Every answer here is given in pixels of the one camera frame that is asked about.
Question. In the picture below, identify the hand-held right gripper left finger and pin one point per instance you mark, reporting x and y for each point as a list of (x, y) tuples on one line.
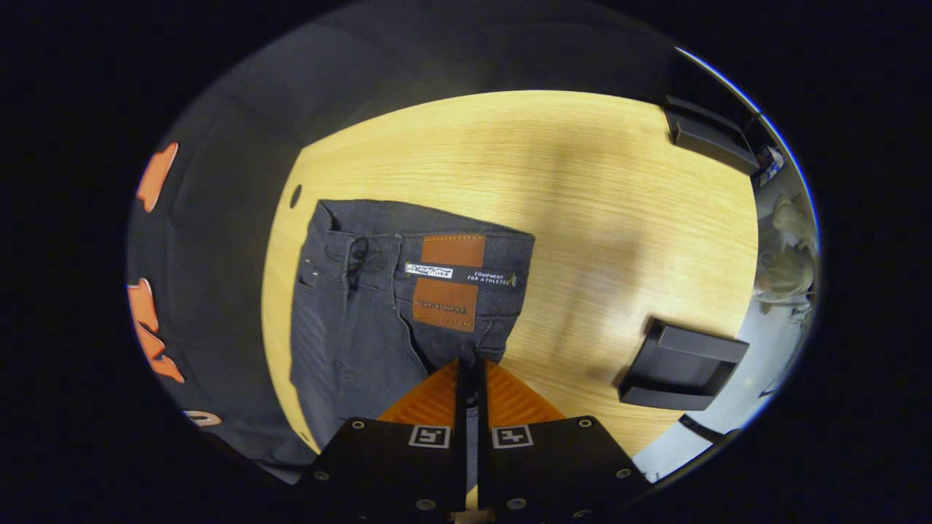
[(461, 400)]

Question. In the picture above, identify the black plastic holder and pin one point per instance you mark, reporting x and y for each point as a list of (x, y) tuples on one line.
[(681, 367), (710, 135)]

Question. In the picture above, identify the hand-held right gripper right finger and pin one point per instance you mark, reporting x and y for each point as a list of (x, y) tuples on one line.
[(482, 400)]

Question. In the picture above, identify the dark grey jeans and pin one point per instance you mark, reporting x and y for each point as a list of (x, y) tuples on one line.
[(349, 327)]

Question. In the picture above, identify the beige shoe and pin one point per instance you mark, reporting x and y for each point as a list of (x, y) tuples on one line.
[(786, 275), (792, 218)]

